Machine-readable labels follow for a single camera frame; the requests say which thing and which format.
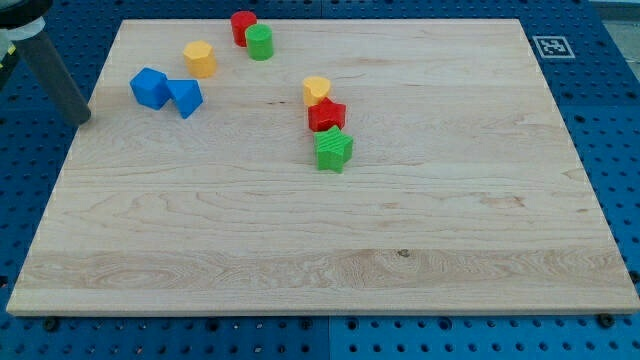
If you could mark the red cylinder block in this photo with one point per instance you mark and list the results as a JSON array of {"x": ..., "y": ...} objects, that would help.
[{"x": 240, "y": 21}]

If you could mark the yellow hexagon block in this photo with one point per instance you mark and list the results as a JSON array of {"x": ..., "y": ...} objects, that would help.
[{"x": 199, "y": 59}]

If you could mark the blue cube block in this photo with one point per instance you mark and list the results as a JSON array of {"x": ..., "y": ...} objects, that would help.
[{"x": 150, "y": 89}]

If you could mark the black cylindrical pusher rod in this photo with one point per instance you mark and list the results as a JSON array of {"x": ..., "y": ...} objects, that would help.
[{"x": 52, "y": 75}]

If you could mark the white fiducial marker tag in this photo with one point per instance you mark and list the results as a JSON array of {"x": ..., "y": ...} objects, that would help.
[{"x": 553, "y": 47}]

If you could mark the red star block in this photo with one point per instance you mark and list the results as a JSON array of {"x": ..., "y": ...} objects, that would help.
[{"x": 326, "y": 114}]

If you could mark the wooden board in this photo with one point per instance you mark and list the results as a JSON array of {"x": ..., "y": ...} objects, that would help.
[{"x": 464, "y": 194}]

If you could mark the blue triangle block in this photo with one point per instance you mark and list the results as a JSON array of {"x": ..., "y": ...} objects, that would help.
[{"x": 186, "y": 95}]

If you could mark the green cylinder block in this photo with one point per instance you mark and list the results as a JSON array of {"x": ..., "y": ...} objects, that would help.
[{"x": 259, "y": 42}]

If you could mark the green star block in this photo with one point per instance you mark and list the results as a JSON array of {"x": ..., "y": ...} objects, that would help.
[{"x": 333, "y": 149}]

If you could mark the yellow heart block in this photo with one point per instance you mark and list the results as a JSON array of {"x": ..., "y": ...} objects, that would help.
[{"x": 315, "y": 89}]

